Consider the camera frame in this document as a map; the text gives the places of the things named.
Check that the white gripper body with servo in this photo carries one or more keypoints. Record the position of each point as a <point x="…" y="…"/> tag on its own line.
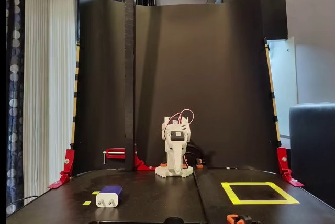
<point x="175" y="147"/>

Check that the white fixed gripper finger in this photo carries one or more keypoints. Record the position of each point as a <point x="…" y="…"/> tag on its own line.
<point x="171" y="158"/>

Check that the white moving gripper finger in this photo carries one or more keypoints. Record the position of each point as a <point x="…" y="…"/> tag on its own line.
<point x="178" y="161"/>

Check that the blue and white charger block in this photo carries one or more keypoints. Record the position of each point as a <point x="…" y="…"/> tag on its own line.
<point x="107" y="200"/>

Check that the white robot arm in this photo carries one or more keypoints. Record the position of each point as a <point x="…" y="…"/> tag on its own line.
<point x="165" y="127"/>

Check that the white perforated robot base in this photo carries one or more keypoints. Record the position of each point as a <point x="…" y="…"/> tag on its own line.
<point x="162" y="172"/>

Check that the red screw clamp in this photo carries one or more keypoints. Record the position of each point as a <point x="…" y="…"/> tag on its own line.
<point x="115" y="153"/>

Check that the black backdrop sheet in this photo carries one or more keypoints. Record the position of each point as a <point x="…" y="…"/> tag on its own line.
<point x="209" y="77"/>

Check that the small yellow tape marker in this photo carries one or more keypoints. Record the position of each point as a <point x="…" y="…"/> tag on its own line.
<point x="94" y="192"/>
<point x="86" y="203"/>

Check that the yellow tape square outline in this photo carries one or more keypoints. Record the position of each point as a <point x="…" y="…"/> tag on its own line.
<point x="261" y="202"/>

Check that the wooden stick with black bands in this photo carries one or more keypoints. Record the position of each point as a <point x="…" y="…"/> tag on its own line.
<point x="75" y="90"/>
<point x="272" y="90"/>

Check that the white pleated curtain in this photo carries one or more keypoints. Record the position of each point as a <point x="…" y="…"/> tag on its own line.
<point x="49" y="77"/>

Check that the red pole foot bracket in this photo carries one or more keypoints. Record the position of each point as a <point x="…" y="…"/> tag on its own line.
<point x="141" y="165"/>

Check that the black vertical camera pole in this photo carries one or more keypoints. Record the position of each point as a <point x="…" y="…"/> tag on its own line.
<point x="129" y="77"/>

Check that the red plastic bracket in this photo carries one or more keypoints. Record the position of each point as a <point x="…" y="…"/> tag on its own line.
<point x="282" y="156"/>
<point x="68" y="161"/>

